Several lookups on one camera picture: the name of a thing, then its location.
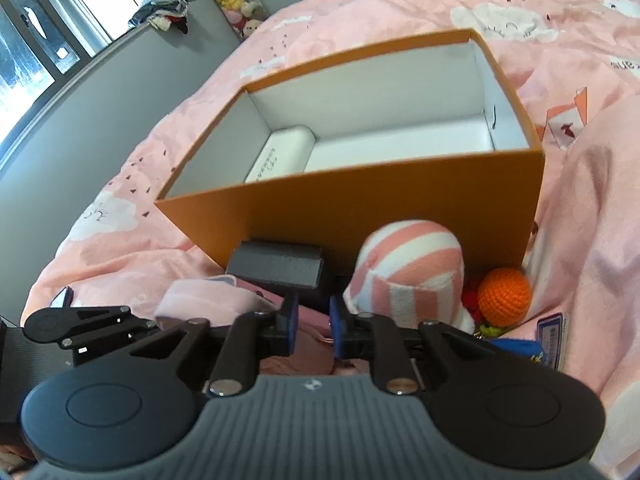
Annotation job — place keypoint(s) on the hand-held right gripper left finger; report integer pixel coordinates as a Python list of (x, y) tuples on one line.
[(293, 322)]

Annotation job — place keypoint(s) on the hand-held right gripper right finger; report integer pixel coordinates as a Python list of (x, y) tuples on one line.
[(336, 327)]

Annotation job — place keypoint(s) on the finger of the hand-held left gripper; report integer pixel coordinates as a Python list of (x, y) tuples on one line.
[(107, 327)]

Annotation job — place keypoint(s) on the black rectangular box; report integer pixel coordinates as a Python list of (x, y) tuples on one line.
[(277, 262)]

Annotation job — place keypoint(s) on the orange cardboard box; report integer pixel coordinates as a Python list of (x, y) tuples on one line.
[(350, 210)]

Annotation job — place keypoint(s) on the white rectangular box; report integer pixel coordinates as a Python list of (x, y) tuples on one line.
[(280, 157)]

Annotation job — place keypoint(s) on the blue bordered card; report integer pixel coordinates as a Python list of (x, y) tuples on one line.
[(552, 337)]

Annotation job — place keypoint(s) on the pink striped plush toy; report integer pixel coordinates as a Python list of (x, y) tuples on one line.
[(410, 270)]

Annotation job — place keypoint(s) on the red crochet charm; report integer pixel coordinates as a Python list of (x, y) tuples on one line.
[(470, 300)]

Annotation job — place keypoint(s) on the orange crochet ball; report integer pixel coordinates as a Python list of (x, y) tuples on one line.
[(504, 297)]

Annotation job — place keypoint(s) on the window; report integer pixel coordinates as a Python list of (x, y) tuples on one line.
[(45, 25)]

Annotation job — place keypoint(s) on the pile of clothes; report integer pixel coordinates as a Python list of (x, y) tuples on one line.
[(162, 10)]

